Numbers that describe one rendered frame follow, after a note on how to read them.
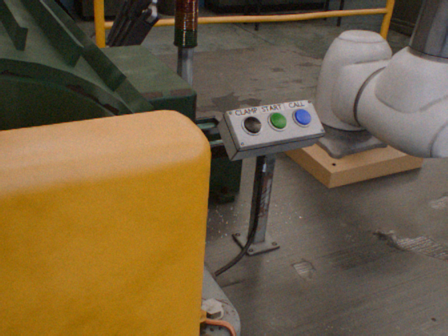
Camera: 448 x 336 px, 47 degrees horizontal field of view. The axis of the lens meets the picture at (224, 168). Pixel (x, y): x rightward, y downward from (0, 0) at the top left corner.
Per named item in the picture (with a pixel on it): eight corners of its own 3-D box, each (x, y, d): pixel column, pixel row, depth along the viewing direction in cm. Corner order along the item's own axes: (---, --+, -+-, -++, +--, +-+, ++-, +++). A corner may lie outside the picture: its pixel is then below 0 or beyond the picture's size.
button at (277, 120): (271, 133, 87) (275, 128, 86) (264, 118, 88) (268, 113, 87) (285, 131, 88) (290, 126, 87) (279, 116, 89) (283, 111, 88)
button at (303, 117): (295, 129, 89) (300, 124, 88) (289, 115, 90) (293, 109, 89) (309, 127, 91) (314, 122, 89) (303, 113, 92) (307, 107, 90)
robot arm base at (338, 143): (335, 111, 149) (338, 93, 146) (390, 146, 133) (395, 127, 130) (282, 121, 141) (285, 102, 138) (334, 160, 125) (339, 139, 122)
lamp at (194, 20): (179, 31, 130) (180, 12, 128) (171, 24, 134) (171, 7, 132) (201, 29, 132) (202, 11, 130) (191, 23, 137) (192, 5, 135)
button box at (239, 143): (229, 162, 87) (241, 147, 82) (215, 125, 89) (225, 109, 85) (313, 147, 94) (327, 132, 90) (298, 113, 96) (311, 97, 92)
